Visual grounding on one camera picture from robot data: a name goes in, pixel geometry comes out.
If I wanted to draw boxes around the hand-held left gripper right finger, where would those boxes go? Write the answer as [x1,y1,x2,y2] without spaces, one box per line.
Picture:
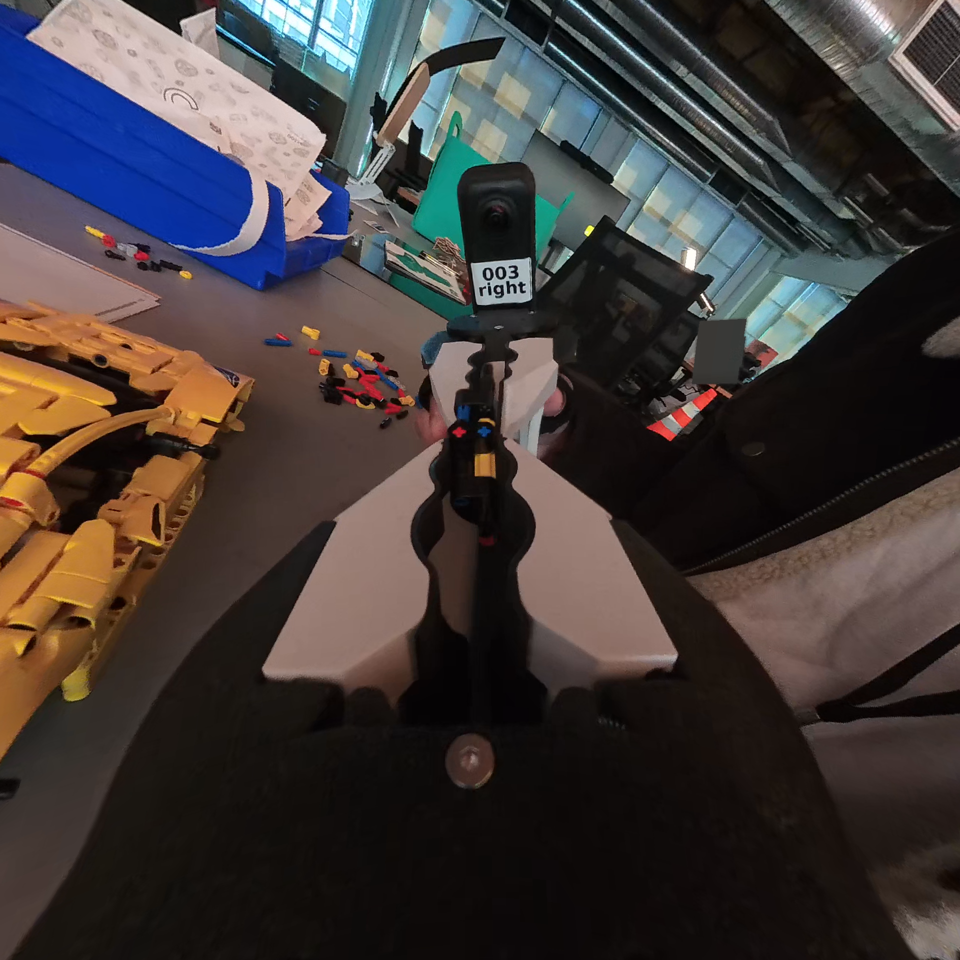
[480,437,680,699]

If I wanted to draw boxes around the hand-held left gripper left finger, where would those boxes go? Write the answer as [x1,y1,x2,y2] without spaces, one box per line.
[261,441,475,710]

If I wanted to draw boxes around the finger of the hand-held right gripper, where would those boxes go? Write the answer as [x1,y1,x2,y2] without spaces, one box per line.
[429,341,489,444]
[495,337,560,440]

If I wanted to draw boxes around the large pile of toy bricks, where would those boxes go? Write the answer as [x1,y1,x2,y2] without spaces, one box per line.
[262,324,417,430]

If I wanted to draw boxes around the small black yellow brick assembly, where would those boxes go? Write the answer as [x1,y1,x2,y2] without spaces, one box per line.
[444,401,500,549]

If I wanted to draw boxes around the yellow toy brick car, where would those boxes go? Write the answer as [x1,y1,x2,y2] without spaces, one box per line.
[0,300,256,759]

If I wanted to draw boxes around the building instruction booklet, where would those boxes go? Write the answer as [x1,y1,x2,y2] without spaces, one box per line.
[0,221,162,324]

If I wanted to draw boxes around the person's right forearm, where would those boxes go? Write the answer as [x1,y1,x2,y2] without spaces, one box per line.
[555,375,789,571]

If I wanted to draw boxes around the grey desk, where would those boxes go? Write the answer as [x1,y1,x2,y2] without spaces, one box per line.
[0,161,481,960]

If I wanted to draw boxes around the person's right hand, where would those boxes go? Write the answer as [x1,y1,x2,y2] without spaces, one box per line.
[414,388,567,453]

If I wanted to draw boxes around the teal plastic bin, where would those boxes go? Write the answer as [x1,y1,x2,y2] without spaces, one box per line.
[412,112,575,260]

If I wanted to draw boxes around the black office chair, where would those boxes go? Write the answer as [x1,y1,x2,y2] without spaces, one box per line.
[536,216,715,391]

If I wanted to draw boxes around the orange striped traffic cone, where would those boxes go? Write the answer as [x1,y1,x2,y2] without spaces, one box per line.
[646,386,720,442]

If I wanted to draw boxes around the row of ceiling conduit pipes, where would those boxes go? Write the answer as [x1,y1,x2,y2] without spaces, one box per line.
[450,0,849,219]

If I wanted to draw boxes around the large paned window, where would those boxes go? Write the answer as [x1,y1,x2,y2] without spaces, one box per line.
[247,0,376,76]

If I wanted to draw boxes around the white shirt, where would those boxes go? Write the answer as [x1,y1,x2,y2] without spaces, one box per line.
[697,480,960,759]

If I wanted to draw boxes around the small cluster of toy bricks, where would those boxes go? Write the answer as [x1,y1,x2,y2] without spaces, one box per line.
[84,225,195,280]

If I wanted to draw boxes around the black fleece-lined jacket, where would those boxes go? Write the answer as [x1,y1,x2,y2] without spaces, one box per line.
[675,225,960,960]

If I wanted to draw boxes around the white printed paper bag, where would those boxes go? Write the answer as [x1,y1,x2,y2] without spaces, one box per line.
[26,0,354,260]

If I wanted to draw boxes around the blue plastic bin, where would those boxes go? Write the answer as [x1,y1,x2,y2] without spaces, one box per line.
[0,11,352,292]

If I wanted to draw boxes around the white air vent grille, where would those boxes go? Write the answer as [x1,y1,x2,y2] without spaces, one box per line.
[888,0,960,130]

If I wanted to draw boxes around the grey wall screen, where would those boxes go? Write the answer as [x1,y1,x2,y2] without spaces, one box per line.
[525,133,633,249]

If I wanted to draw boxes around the black bag strap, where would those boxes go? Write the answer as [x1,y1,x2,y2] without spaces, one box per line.
[813,637,960,725]

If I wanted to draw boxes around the silver ventilation duct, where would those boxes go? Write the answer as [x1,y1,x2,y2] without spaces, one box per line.
[757,0,901,69]

